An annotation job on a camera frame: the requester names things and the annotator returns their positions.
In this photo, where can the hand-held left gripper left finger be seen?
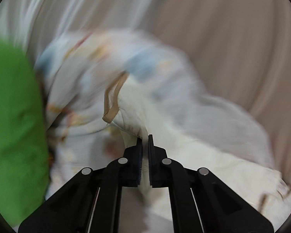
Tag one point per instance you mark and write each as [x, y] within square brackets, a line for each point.
[138, 161]

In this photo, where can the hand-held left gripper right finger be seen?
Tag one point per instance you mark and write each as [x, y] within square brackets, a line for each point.
[150, 161]

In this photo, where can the white quilted blanket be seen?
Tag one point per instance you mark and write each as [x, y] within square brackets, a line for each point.
[196, 165]

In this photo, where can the grey floral blanket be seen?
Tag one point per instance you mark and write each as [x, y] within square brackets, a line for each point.
[87, 82]

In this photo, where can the green cloth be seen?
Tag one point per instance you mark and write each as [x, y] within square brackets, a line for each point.
[14, 126]

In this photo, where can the white satin cloth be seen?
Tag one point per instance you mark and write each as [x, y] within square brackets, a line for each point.
[21, 12]

